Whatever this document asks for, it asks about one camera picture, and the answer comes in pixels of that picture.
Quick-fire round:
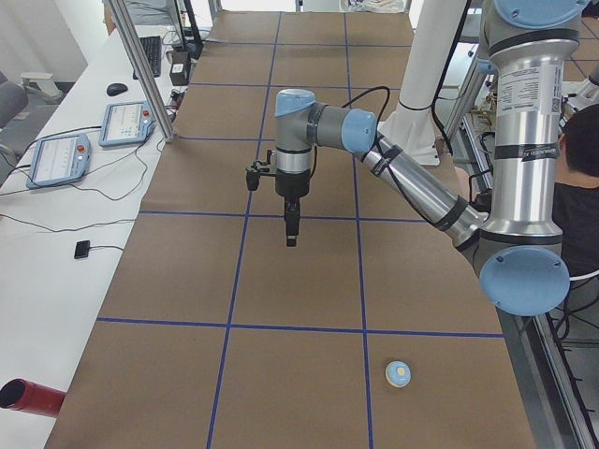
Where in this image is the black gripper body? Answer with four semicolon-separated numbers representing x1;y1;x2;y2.
275;170;310;197

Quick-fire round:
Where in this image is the blue bell with cream button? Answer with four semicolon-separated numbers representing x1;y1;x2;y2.
385;360;412;388

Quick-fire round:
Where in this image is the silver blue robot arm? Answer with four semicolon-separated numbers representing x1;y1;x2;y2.
274;1;585;316

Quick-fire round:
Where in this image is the black box with label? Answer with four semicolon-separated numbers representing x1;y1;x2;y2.
169;51;191;86

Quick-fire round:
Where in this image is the black monitor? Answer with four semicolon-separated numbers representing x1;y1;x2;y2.
174;0;204;60

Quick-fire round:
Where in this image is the far blue teach pendant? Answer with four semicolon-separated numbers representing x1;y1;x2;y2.
98;101;155;148

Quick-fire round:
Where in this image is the blue teach pendant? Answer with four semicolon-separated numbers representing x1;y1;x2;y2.
98;101;155;148
26;134;91;189

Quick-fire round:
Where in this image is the black keyboard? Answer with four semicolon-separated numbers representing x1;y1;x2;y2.
139;36;162;78

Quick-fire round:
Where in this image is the black computer mouse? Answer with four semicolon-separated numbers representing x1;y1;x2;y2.
106;82;128;97

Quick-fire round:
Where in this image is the small black puck device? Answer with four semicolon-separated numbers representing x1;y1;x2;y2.
74;239;91;260

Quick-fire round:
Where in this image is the near blue teach pendant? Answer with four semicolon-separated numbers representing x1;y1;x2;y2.
26;134;91;189

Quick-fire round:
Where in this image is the person in black shirt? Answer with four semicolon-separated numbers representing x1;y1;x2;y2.
552;105;598;276

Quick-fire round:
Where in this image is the red cylinder tube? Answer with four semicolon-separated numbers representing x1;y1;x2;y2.
1;379;66;418

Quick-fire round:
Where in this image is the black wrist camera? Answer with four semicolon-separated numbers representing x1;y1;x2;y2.
245;150;276;192

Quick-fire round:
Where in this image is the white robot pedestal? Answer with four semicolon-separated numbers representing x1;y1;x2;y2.
369;0;469;167

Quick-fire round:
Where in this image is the aluminium frame post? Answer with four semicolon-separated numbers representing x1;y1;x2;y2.
108;0;175;142

